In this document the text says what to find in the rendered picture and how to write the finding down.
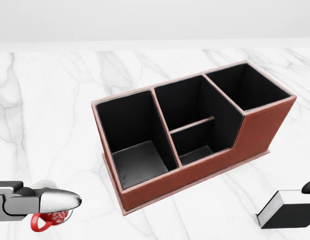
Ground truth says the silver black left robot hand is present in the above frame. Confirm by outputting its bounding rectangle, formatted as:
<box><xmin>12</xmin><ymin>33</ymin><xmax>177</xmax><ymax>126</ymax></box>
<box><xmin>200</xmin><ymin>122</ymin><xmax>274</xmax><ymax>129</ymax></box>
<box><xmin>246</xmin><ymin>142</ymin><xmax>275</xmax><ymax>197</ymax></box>
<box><xmin>0</xmin><ymin>180</ymin><xmax>83</xmax><ymax>223</ymax></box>

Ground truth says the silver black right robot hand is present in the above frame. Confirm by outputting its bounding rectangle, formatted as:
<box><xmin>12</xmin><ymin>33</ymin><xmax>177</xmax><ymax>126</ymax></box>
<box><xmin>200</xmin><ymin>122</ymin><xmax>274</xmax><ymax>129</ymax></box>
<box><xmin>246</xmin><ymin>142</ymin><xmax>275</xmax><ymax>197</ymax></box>
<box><xmin>301</xmin><ymin>178</ymin><xmax>310</xmax><ymax>195</ymax></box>

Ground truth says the red-brown desk caddy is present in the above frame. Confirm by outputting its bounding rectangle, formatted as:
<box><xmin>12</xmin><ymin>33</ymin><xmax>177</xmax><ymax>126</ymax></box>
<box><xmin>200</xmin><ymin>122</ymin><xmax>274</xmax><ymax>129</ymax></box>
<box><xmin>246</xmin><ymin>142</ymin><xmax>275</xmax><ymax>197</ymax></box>
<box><xmin>91</xmin><ymin>60</ymin><xmax>297</xmax><ymax>217</ymax></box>

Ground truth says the red white patterned mug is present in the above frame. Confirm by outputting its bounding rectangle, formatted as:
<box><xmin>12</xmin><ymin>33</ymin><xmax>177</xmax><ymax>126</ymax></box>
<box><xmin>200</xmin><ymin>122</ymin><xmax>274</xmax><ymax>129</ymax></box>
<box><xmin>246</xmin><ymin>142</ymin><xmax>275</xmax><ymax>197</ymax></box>
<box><xmin>30</xmin><ymin>178</ymin><xmax>74</xmax><ymax>233</ymax></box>

